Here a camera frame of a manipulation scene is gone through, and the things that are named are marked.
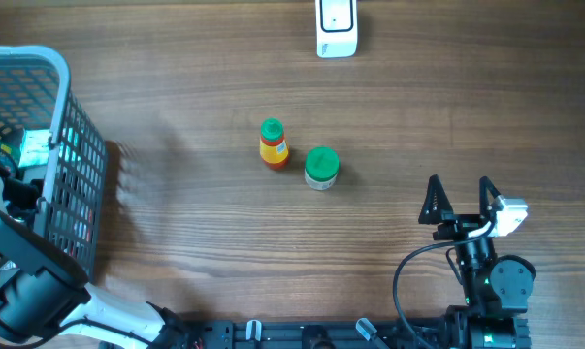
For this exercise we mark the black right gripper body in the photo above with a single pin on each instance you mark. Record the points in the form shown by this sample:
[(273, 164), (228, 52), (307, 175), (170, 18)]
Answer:
[(458, 227)]

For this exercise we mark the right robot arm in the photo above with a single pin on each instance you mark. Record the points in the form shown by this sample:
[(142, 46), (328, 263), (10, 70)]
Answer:
[(496, 288)]

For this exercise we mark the white barcode scanner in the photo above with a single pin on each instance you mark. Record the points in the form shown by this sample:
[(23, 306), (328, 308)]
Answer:
[(336, 28)]

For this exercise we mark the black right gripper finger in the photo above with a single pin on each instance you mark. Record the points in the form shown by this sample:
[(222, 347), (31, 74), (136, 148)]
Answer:
[(486, 189), (436, 208)]

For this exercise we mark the teal white small packet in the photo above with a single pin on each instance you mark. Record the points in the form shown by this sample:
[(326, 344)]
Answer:
[(34, 148)]

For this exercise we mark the green lid jar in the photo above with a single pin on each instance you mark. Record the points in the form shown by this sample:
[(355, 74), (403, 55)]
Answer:
[(322, 167)]

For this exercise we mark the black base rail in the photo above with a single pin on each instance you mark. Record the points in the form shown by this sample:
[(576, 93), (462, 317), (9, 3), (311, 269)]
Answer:
[(321, 334)]

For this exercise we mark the red yellow sauce bottle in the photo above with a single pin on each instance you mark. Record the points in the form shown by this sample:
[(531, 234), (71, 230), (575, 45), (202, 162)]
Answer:
[(273, 148)]

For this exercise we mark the grey plastic shopping basket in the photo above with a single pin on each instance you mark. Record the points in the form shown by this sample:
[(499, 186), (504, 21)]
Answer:
[(35, 93)]

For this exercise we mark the green 3M glove package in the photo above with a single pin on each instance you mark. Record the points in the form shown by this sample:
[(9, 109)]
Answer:
[(9, 155)]

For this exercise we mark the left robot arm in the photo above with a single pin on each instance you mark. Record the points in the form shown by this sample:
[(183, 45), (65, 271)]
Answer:
[(45, 294)]

